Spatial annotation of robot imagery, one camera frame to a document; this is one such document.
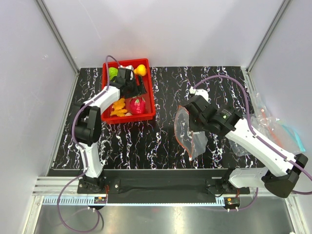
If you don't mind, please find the pink dragon fruit toy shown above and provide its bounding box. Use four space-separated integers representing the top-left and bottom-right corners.
129 96 146 115

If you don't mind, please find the clear bag orange zipper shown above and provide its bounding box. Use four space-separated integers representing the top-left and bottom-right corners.
174 106 208 161

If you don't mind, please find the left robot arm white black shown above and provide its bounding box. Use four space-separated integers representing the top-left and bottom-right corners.
71 65 147 193

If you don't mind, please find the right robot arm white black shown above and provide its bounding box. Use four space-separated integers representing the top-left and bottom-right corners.
178 95 308 198

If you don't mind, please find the spare zip bags pile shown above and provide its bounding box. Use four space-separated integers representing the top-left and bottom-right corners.
230 92 307 159

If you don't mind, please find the red plastic tray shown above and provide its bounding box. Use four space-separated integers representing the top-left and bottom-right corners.
101 58 156 124

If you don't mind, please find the green bumpy fruit toy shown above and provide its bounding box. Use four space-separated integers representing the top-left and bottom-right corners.
108 67 118 80

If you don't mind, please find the yellow pear toy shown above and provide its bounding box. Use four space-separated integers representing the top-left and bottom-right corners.
134 64 147 77

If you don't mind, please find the orange ginger root toy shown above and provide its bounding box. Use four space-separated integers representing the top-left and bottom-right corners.
110 98 128 117

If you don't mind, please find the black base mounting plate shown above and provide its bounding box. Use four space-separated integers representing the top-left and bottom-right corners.
78 169 250 200

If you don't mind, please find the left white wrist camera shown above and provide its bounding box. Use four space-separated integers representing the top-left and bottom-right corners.
118 65 134 79

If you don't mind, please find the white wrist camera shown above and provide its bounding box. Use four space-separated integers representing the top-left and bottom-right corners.
118 65 134 79
189 87 209 101

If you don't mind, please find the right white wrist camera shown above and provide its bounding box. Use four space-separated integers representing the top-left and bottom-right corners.
189 87 209 101

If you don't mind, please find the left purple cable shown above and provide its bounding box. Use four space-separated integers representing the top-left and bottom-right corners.
56 55 122 232

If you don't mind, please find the purple cable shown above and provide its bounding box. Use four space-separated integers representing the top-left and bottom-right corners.
192 75 312 212
56 55 122 232

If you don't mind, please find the right aluminium frame post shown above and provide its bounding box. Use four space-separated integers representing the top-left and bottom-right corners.
246 0 293 74

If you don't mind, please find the aluminium frame post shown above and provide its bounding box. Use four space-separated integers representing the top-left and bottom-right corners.
246 0 293 74
34 0 80 75

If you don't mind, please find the left aluminium frame post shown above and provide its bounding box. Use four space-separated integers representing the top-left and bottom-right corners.
34 0 80 75

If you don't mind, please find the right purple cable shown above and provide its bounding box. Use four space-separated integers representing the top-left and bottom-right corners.
192 75 312 212

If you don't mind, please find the white slotted cable duct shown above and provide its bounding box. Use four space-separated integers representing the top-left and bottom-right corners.
43 195 225 207

